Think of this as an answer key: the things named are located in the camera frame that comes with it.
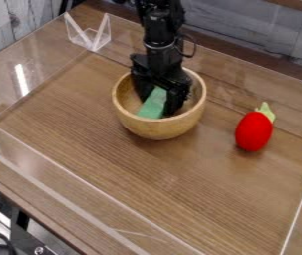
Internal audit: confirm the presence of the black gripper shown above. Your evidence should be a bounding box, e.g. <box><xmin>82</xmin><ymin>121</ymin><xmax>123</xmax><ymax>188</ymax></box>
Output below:
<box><xmin>130</xmin><ymin>53</ymin><xmax>193</xmax><ymax>117</ymax></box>

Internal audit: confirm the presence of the green rectangular block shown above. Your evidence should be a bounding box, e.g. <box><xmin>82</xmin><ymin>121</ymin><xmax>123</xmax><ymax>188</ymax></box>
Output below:
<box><xmin>137</xmin><ymin>87</ymin><xmax>166</xmax><ymax>120</ymax></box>

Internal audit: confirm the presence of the light wooden bowl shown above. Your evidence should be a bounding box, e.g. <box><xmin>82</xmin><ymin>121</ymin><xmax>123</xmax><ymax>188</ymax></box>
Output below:
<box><xmin>111</xmin><ymin>68</ymin><xmax>207</xmax><ymax>140</ymax></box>

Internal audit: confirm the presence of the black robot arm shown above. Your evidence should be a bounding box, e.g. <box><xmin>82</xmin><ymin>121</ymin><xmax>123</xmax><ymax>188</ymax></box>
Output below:
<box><xmin>130</xmin><ymin>0</ymin><xmax>194</xmax><ymax>117</ymax></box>

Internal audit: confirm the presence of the red plush strawberry toy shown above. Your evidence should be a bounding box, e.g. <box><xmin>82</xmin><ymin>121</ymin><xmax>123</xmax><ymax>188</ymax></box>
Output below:
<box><xmin>234</xmin><ymin>102</ymin><xmax>276</xmax><ymax>152</ymax></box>

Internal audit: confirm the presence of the black metal table leg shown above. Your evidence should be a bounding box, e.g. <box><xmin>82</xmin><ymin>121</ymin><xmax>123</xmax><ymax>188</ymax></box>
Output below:
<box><xmin>10</xmin><ymin>207</ymin><xmax>58</xmax><ymax>255</ymax></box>

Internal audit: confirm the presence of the clear acrylic corner bracket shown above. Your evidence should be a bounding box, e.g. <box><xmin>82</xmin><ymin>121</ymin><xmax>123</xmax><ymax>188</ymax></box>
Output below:
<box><xmin>64</xmin><ymin>12</ymin><xmax>111</xmax><ymax>52</ymax></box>

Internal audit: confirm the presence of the clear acrylic tray wall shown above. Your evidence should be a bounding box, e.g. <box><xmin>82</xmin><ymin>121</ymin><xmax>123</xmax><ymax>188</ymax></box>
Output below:
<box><xmin>0</xmin><ymin>128</ymin><xmax>203</xmax><ymax>255</ymax></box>

